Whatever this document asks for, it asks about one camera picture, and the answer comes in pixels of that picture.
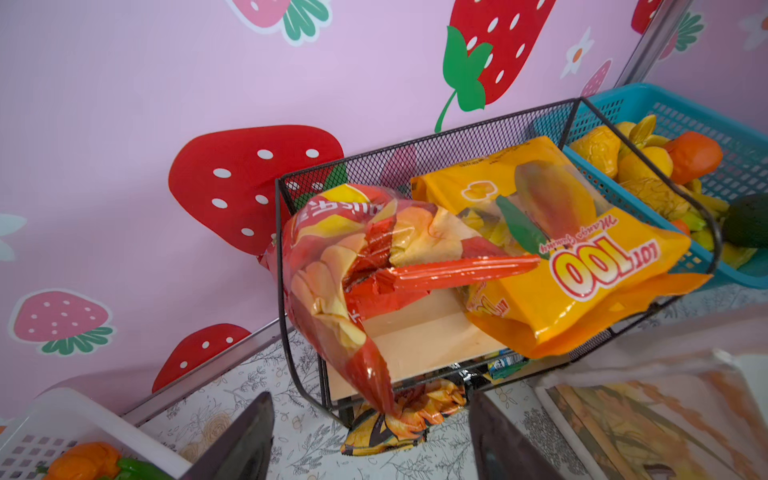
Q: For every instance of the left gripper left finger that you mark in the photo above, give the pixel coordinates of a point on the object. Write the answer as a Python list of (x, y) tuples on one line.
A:
[(243, 451)]

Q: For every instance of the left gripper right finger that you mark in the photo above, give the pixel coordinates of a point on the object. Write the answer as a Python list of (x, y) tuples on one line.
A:
[(501, 451)]

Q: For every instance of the white canvas tote bag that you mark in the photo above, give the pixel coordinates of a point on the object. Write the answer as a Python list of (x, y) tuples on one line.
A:
[(682, 401)]

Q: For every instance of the red chips bag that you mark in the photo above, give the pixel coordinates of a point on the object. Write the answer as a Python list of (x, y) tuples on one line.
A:
[(355, 252)]

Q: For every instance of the yellow mango gummy bag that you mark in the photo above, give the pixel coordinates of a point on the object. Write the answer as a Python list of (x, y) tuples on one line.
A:
[(597, 263)]

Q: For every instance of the snack bag under shelf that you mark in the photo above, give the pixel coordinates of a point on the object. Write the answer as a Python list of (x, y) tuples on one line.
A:
[(418, 409)]

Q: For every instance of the white plastic basket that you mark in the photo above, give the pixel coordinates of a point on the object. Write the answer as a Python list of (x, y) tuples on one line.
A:
[(61, 419)]

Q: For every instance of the toy avocado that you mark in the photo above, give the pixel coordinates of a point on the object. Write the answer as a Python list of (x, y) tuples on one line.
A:
[(745, 222)]

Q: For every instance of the toy orange fruit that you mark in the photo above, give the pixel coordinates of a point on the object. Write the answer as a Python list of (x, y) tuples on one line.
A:
[(693, 156)]

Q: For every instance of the teal plastic basket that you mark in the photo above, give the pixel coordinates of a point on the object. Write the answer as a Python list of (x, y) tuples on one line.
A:
[(670, 162)]

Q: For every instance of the black wire wooden shelf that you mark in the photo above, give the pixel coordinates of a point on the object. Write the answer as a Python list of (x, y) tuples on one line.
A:
[(395, 167)]

